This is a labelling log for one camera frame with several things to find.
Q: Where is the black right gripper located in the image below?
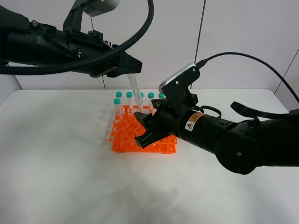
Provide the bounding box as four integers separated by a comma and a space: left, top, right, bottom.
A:
134, 93, 201, 148

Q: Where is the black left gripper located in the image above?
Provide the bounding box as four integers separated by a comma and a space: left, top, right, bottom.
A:
42, 25, 143, 78

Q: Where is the clear graduated test tube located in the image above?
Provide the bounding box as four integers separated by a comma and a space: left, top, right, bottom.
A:
127, 74, 143, 112

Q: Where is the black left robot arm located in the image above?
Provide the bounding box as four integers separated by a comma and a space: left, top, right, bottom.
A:
0, 7, 115, 67

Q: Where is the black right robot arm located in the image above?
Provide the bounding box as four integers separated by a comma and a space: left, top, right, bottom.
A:
135, 93, 299, 175

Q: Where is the orange test tube rack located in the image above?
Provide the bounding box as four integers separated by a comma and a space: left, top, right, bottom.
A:
109, 105, 177, 154

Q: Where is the clear tube front left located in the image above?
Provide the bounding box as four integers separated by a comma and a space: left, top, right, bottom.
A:
114, 98, 124, 120

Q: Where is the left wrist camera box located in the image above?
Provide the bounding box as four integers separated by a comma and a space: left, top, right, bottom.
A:
63, 0, 120, 32

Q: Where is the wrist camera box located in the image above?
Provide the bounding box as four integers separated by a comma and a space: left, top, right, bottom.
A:
158, 63, 200, 107
63, 0, 120, 32

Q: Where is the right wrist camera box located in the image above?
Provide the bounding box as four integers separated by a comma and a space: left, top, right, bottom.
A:
158, 63, 200, 107

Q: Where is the black left camera cable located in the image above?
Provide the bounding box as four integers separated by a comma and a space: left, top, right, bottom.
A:
0, 0, 155, 76

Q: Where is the black camera cable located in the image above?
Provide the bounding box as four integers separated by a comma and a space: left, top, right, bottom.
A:
0, 0, 155, 76
195, 52, 299, 105

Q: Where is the black right camera cable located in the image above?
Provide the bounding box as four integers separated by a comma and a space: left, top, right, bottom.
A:
195, 52, 299, 105

